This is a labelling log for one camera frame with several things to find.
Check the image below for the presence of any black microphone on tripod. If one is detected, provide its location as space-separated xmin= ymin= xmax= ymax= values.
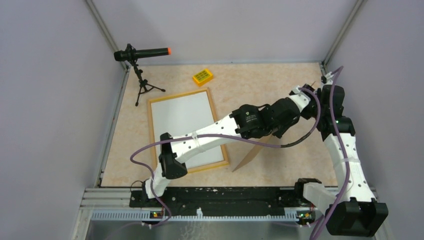
xmin=113 ymin=43 xmax=172 ymax=107

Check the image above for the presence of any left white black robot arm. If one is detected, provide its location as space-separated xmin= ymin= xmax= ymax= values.
xmin=130 ymin=86 xmax=321 ymax=207

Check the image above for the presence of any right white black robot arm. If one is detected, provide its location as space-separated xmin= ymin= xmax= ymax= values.
xmin=293 ymin=84 xmax=389 ymax=240

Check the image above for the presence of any brown backing board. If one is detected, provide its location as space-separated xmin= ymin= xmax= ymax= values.
xmin=232 ymin=82 xmax=322 ymax=172

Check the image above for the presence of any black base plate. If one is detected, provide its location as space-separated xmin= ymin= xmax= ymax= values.
xmin=129 ymin=186 xmax=310 ymax=217

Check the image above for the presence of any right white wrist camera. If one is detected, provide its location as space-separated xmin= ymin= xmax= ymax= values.
xmin=320 ymin=72 xmax=334 ymax=85

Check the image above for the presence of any wooden yellow picture frame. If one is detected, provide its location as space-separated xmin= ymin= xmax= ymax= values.
xmin=147 ymin=87 xmax=230 ymax=174

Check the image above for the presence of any aluminium front rail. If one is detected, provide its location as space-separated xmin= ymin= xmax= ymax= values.
xmin=71 ymin=187 xmax=393 ymax=240

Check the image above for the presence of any yellow green toy block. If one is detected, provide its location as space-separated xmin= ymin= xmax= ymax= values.
xmin=192 ymin=68 xmax=214 ymax=87

